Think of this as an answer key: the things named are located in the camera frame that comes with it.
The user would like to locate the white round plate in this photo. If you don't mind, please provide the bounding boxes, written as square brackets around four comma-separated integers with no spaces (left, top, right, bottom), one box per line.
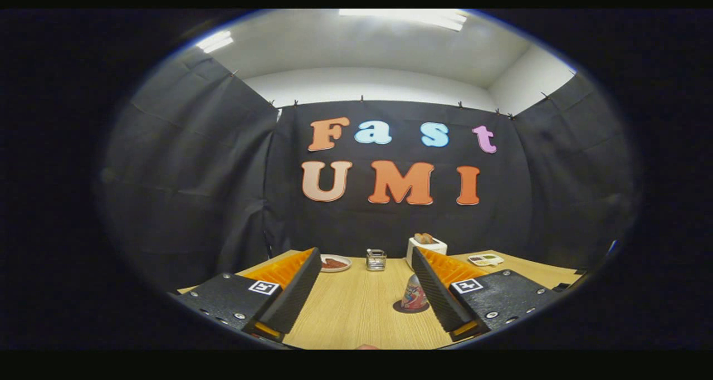
[320,254,353,273]

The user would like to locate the white toaster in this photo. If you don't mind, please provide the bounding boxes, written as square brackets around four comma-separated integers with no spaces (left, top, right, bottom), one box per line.
[406,237,448,269]

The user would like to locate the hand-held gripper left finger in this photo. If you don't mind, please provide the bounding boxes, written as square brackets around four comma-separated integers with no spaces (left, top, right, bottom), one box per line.
[175,246,324,343]

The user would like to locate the dark brown round coaster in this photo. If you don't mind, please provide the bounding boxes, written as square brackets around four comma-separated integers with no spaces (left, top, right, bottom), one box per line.
[393,299,431,314]

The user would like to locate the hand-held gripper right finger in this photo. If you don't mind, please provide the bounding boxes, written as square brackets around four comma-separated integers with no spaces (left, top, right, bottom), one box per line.
[411,246,563,342]

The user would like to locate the small ceiling light panel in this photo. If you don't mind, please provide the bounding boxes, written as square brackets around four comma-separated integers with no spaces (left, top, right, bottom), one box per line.
[196,31,235,53]

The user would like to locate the silver juice bottle pink label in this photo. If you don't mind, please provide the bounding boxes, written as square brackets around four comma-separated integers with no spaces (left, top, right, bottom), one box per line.
[401,274,429,311]

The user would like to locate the long ceiling light panel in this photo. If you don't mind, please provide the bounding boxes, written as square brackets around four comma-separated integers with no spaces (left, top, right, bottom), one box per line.
[339,9,468,32]

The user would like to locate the wooden table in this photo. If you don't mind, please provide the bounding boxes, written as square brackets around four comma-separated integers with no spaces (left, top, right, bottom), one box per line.
[178,249,583,350]

